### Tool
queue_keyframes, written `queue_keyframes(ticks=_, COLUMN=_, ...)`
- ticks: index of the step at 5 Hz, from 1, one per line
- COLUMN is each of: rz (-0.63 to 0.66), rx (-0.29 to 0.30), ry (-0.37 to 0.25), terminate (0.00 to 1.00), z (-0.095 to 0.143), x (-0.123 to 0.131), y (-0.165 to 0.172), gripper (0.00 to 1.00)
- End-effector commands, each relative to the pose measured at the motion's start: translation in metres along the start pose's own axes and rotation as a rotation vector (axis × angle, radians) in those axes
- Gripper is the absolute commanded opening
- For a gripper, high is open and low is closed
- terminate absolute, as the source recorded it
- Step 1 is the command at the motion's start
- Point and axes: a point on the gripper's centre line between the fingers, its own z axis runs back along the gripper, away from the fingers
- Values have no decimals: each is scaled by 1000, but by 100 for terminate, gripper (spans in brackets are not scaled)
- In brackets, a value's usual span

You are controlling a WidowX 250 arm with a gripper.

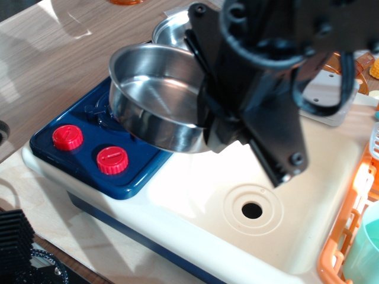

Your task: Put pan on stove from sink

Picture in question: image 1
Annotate steel pot with loop handles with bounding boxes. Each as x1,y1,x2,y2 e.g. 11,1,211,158
152,11,191,51

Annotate mint green plastic cup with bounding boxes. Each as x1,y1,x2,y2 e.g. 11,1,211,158
343,201,378,283

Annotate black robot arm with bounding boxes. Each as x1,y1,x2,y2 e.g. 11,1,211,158
185,1,378,186

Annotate blue toy stove top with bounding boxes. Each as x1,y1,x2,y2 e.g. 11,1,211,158
30,78,171,200

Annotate black round object left edge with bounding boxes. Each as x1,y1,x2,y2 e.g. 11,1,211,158
0,121,11,146

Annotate red stove knob right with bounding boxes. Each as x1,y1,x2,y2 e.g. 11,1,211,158
96,146,129,175

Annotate black braided cable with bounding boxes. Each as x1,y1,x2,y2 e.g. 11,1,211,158
29,248,69,284

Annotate yellow toy corn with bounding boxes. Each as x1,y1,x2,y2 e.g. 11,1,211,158
369,58,379,79

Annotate black ribbed block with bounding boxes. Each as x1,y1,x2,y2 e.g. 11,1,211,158
1,209,34,276

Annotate red stove knob left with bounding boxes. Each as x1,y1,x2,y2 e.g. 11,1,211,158
52,124,84,151

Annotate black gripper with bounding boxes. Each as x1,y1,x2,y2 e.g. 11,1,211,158
186,2,307,186

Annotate orange dish rack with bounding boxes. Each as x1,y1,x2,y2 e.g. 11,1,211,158
317,146,378,283

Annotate grey toy faucet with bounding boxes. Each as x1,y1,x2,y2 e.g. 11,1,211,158
300,70,359,127

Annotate orange transparent plastic cup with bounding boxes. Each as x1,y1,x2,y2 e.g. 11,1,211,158
323,51,375,95

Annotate cream toy kitchen sink unit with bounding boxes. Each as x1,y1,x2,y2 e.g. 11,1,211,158
22,94,378,283

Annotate orange object at top edge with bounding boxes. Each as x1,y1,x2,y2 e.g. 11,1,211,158
110,0,144,5

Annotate red stove knob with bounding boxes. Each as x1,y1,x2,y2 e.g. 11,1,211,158
52,124,84,151
96,146,129,175

